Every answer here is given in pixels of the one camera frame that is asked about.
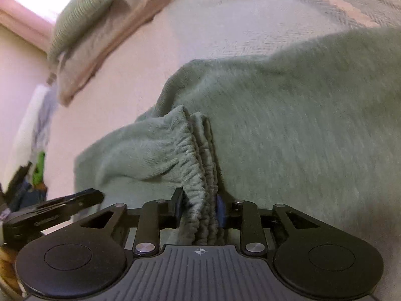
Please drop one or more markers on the white headboard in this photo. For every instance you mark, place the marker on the white headboard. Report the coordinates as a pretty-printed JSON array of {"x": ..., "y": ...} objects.
[{"x": 28, "y": 125}]

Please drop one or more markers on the blue striped cloth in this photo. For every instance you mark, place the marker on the blue striped cloth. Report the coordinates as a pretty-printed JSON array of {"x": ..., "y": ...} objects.
[{"x": 28, "y": 196}]

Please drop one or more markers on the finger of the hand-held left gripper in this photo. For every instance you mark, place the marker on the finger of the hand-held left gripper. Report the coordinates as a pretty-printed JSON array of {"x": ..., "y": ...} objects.
[{"x": 78, "y": 199}]

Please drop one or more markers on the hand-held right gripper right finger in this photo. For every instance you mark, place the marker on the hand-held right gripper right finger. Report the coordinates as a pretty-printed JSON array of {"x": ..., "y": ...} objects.
[{"x": 221, "y": 213}]

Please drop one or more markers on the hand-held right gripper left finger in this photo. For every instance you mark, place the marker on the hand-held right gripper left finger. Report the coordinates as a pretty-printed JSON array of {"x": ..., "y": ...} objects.
[{"x": 178, "y": 208}]

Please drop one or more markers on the dark cloth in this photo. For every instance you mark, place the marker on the dark cloth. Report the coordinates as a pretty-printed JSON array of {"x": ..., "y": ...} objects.
[{"x": 18, "y": 177}]

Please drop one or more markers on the bright green cloth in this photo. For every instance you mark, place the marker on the bright green cloth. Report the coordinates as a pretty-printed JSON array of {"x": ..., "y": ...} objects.
[{"x": 40, "y": 166}]

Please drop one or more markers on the green waffle pillow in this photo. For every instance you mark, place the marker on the green waffle pillow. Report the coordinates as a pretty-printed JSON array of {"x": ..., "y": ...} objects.
[{"x": 81, "y": 9}]

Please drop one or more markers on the green pants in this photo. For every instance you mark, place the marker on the green pants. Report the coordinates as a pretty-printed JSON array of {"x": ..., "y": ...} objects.
[{"x": 282, "y": 116}]

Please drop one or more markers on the beige fluffy pillow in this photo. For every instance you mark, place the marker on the beige fluffy pillow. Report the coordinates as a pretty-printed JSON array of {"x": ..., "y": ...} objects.
[{"x": 103, "y": 37}]

